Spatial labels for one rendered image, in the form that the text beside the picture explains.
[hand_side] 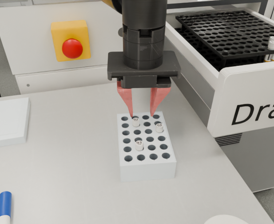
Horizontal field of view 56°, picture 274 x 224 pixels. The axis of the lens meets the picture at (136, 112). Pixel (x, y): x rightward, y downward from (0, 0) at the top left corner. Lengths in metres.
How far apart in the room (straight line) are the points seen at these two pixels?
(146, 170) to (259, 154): 0.78
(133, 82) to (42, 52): 0.31
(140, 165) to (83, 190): 0.09
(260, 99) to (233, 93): 0.05
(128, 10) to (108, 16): 0.26
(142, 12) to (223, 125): 0.20
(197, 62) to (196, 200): 0.22
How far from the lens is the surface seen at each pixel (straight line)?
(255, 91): 0.39
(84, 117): 0.54
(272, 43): 0.51
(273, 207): 1.44
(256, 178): 1.26
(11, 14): 0.60
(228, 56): 0.47
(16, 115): 0.55
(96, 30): 0.60
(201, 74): 0.45
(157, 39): 0.35
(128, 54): 0.36
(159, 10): 0.33
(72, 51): 0.54
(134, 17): 0.33
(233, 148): 1.02
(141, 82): 0.36
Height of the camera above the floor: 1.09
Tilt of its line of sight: 38 degrees down
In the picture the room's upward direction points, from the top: straight up
